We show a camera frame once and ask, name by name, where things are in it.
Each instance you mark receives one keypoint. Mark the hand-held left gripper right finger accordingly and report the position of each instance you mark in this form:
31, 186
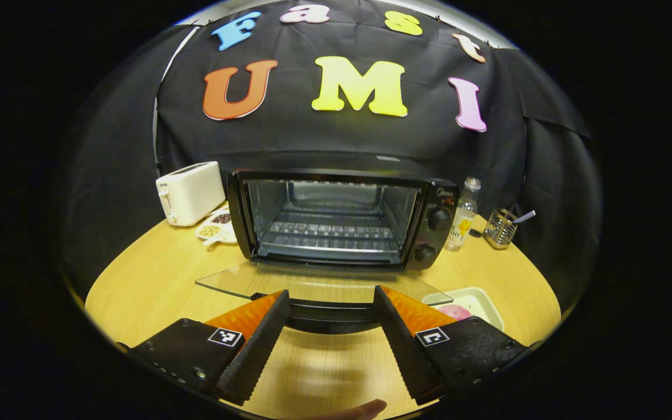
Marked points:
406, 350

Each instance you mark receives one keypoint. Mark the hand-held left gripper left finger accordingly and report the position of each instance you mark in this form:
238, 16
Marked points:
257, 350

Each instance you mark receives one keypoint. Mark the pink food slice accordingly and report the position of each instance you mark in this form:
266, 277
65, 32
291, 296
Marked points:
455, 312

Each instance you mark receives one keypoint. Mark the white food tray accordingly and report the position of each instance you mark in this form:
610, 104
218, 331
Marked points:
479, 303

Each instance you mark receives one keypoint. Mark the black electric oven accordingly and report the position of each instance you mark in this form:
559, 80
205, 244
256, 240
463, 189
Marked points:
438, 233

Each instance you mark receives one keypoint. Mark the white divided snack dish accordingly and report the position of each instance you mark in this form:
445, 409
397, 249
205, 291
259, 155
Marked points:
219, 224

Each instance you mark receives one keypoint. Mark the clear bottle with yellow label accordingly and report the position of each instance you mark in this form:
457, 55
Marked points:
462, 224

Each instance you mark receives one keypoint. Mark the white toaster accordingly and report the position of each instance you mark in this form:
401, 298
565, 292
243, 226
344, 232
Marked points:
193, 192

